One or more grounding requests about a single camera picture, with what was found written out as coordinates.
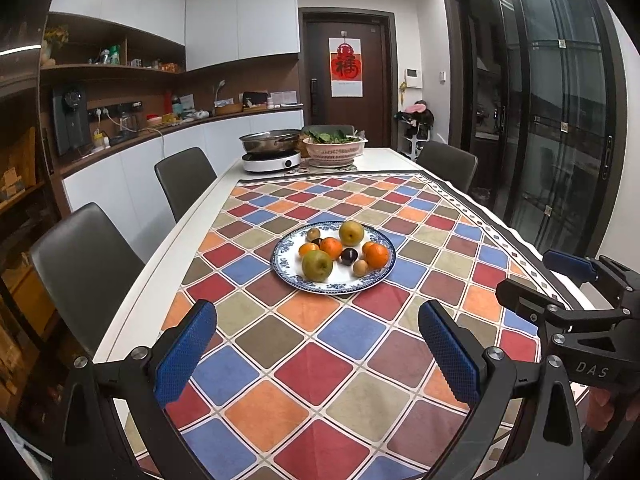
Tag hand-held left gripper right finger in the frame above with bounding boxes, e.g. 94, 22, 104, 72
418, 300, 586, 480

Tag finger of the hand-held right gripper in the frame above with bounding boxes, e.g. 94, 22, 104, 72
496, 277, 636, 333
543, 249, 640, 311

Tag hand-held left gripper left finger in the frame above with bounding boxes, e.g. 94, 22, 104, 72
50, 299, 217, 480

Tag blue rimmed white plate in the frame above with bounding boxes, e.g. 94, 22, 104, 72
271, 221, 397, 295

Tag yellow pear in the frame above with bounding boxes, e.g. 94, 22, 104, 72
339, 220, 365, 246

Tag large green pear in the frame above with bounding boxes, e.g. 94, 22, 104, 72
301, 249, 334, 282

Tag person's right hand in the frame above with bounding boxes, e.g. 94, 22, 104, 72
586, 387, 617, 432

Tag colourful checkered tablecloth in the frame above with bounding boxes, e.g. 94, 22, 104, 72
122, 170, 596, 480

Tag black framed glass sliding door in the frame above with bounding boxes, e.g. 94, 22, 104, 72
445, 0, 628, 261

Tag white base cabinets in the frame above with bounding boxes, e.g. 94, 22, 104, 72
62, 105, 304, 261

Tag white induction cooker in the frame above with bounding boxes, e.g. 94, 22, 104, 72
242, 151, 302, 175

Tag child chair with pink cloth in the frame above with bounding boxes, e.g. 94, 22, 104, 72
395, 101, 435, 161

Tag steel pot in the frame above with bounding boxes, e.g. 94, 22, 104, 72
239, 129, 303, 156

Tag pink plastic basket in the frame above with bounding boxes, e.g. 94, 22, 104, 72
300, 138, 368, 168

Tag dark brown door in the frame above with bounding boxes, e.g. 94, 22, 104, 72
298, 7, 397, 150

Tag green leafy vegetables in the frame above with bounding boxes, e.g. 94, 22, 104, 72
302, 128, 367, 145

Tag yellow flowers in vase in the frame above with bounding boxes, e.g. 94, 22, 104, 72
42, 27, 70, 66

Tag wall power outlet strip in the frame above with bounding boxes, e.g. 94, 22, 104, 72
87, 102, 144, 120

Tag red and white wall calendar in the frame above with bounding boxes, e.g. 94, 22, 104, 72
329, 37, 362, 97

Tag white wall cabinets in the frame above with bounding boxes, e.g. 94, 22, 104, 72
50, 0, 299, 72

